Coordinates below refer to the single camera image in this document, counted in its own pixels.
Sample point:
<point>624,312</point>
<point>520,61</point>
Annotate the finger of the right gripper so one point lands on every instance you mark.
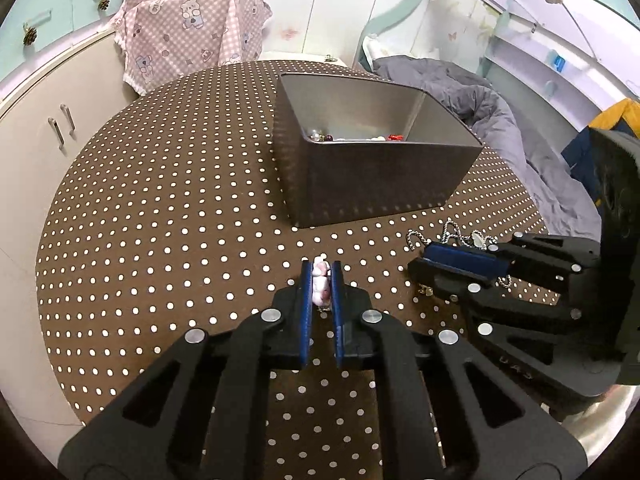
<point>525,255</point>
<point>484,298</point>

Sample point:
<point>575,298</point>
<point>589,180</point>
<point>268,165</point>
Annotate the pink checkered bear cloth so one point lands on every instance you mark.
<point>164,40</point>

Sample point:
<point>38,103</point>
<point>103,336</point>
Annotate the grey duvet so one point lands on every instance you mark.
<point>562,201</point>

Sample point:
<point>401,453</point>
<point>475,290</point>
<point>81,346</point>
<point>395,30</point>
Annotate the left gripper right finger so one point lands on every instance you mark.
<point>444,410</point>

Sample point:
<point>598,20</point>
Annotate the beige cabinet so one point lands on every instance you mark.
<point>45,123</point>

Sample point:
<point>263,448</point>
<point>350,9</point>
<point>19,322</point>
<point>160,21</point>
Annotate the pink white charm jewelry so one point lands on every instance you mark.
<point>321,286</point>

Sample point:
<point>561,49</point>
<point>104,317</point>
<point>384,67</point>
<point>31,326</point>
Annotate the brown polka dot tablecloth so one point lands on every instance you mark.
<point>173,217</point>

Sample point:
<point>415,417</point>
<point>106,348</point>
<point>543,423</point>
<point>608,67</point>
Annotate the mint green drawer unit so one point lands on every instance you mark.
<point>32,25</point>

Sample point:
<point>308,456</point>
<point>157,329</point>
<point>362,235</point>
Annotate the yellow navy jacket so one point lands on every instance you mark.
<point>584,155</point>

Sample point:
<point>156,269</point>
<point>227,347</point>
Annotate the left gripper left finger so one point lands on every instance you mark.
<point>199,410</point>

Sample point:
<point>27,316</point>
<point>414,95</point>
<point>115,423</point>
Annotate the dark metal tin box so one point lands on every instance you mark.
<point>351,148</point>

